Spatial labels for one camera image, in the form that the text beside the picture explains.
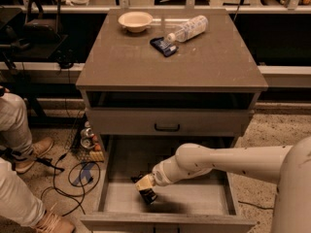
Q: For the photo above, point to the tan boot lower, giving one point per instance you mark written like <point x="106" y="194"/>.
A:
<point x="54" y="223"/>

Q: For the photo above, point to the tan boot upper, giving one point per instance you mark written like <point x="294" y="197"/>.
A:
<point x="27" y="160"/>

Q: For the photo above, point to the black drawer handle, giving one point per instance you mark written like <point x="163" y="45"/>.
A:
<point x="167" y="128"/>

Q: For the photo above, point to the tan boot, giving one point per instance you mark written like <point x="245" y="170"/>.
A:
<point x="27" y="160"/>
<point x="54" y="223"/>

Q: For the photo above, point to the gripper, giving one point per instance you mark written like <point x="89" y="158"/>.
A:
<point x="160" y="175"/>

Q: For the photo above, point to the wire basket with cans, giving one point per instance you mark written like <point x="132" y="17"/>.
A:
<point x="83" y="143"/>

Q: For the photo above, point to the person's leg light trousers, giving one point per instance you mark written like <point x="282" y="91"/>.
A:
<point x="14" y="131"/>

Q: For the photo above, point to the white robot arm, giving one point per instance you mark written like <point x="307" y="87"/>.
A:
<point x="289" y="167"/>

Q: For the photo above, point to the clear plastic water bottle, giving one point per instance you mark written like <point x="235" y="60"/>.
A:
<point x="188" y="30"/>

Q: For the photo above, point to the grey drawer cabinet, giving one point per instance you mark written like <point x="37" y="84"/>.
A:
<point x="213" y="71"/>

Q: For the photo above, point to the black bag on shelf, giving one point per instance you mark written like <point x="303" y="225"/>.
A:
<point x="39" y="28"/>

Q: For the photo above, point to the dark rxbar chocolate bar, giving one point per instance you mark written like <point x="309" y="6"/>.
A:
<point x="148" y="195"/>

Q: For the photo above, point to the blue snack packet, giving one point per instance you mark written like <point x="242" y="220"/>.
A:
<point x="163" y="46"/>

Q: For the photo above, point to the white bowl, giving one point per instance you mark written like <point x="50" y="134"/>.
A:
<point x="135" y="22"/>

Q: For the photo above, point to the open middle drawer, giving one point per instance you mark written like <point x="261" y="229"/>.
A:
<point x="205" y="204"/>

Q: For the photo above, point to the closed top drawer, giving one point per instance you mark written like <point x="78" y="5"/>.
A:
<point x="219" y="123"/>

